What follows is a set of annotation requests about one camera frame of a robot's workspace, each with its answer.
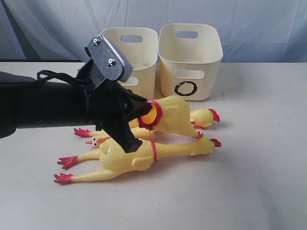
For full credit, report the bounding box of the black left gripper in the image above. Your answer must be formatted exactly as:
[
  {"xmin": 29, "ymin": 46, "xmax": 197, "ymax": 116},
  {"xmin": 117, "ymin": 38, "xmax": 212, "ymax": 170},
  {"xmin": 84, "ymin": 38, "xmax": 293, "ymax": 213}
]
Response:
[{"xmin": 77, "ymin": 79, "xmax": 152, "ymax": 153}]

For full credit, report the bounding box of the headless yellow chicken body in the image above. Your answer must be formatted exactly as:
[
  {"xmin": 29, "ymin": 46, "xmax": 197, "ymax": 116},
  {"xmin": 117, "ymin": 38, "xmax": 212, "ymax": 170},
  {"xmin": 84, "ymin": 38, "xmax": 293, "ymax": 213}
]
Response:
[{"xmin": 138, "ymin": 95, "xmax": 203, "ymax": 138}]

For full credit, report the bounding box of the whole rubber chicken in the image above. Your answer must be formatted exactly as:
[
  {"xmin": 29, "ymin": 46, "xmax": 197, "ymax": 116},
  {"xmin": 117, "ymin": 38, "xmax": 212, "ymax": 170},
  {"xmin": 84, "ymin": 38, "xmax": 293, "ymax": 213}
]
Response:
[
  {"xmin": 73, "ymin": 108, "xmax": 220, "ymax": 138},
  {"xmin": 54, "ymin": 137, "xmax": 222, "ymax": 184}
]

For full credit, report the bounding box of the broken chicken head with tube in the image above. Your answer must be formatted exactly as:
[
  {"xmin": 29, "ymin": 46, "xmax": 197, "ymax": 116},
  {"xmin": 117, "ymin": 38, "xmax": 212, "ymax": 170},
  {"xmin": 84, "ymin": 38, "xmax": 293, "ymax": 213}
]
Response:
[{"xmin": 85, "ymin": 136, "xmax": 111, "ymax": 148}]

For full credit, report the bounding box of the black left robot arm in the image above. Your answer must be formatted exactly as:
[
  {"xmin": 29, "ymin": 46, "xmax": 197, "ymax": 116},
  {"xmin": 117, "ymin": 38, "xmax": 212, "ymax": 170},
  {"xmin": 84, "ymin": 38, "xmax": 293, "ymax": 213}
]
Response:
[{"xmin": 0, "ymin": 70, "xmax": 152, "ymax": 153}]

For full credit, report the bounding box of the whole rubber chicken front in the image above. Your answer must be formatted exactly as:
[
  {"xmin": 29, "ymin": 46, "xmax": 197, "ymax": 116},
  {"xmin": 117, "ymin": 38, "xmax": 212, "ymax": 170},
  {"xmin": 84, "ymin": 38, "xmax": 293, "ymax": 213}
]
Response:
[{"xmin": 54, "ymin": 137, "xmax": 222, "ymax": 184}]

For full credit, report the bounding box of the cream bin with X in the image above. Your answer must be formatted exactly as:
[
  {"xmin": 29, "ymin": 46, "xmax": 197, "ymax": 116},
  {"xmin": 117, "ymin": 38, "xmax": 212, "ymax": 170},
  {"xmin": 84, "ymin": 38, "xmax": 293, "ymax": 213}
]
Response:
[{"xmin": 102, "ymin": 27, "xmax": 158, "ymax": 100}]

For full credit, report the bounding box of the cream bin with O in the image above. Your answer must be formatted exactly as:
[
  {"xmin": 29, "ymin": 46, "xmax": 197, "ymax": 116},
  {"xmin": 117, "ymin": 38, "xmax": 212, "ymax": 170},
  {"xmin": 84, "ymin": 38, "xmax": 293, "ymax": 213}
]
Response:
[{"xmin": 158, "ymin": 23, "xmax": 223, "ymax": 101}]

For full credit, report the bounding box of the white backdrop curtain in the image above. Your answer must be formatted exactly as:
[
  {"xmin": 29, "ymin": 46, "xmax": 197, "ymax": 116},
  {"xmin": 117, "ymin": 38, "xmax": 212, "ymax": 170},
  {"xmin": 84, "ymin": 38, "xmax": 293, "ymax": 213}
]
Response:
[{"xmin": 0, "ymin": 0, "xmax": 307, "ymax": 62}]

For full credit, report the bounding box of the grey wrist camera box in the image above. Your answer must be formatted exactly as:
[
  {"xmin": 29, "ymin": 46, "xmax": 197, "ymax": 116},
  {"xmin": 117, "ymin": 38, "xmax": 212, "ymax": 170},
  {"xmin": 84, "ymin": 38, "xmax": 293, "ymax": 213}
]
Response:
[{"xmin": 85, "ymin": 34, "xmax": 133, "ymax": 88}]

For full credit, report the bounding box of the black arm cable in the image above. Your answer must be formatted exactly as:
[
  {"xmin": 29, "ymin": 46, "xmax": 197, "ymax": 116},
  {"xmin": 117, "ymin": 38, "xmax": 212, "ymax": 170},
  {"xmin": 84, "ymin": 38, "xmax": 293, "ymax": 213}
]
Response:
[{"xmin": 37, "ymin": 69, "xmax": 82, "ymax": 87}]

